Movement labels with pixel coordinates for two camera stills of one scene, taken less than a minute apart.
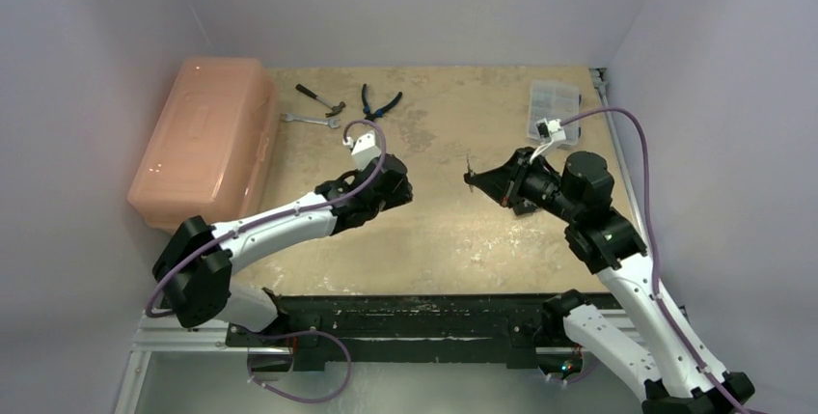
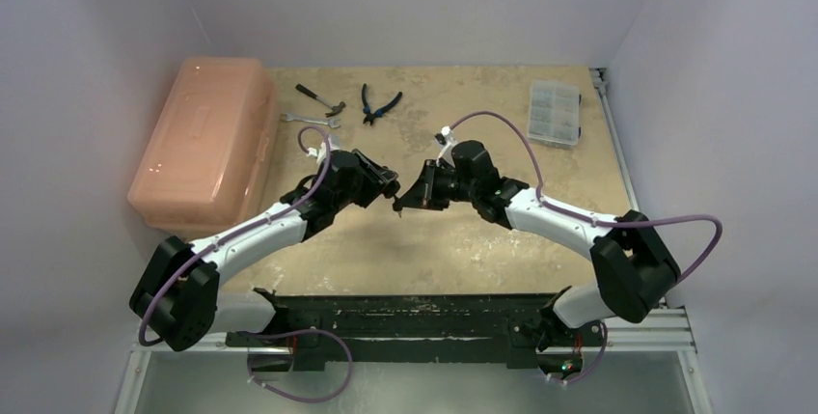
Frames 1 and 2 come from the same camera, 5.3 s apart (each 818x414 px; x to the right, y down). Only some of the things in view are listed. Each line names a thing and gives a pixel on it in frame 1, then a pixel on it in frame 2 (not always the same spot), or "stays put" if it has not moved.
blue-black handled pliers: (370, 116) stays put
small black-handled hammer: (335, 109) stays put
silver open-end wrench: (329, 122) stays put
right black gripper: (515, 179) to (432, 182)
